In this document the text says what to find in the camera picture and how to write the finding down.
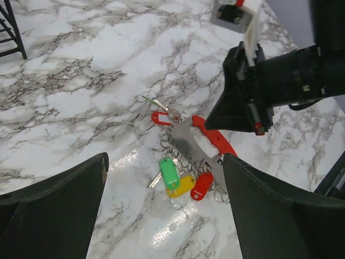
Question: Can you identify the yellow key cap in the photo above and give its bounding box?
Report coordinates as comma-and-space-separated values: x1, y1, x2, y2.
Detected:
166, 175, 196, 198

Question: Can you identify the green key tag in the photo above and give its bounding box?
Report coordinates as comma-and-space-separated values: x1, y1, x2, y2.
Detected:
159, 158, 180, 190

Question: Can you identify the green plastic strip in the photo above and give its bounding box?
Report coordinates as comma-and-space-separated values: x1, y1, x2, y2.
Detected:
142, 96, 157, 105

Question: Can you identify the red key tag on organizer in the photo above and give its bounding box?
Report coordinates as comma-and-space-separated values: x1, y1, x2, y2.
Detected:
190, 171, 213, 201

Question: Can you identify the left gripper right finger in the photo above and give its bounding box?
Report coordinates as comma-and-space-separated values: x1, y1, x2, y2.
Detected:
223, 154, 344, 258

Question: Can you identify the metal key organizer red handle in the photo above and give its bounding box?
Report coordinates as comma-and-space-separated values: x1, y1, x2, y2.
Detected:
158, 114, 238, 203

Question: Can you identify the aluminium rail frame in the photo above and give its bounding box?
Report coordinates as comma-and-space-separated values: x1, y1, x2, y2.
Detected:
314, 152, 345, 200

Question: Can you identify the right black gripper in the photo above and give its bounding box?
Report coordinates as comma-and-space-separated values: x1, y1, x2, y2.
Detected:
205, 1, 344, 135

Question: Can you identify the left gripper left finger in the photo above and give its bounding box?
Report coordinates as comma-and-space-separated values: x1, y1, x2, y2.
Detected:
1, 153, 109, 258

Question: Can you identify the black wire shelf rack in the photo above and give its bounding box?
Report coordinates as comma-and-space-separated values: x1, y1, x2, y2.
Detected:
1, 0, 27, 60

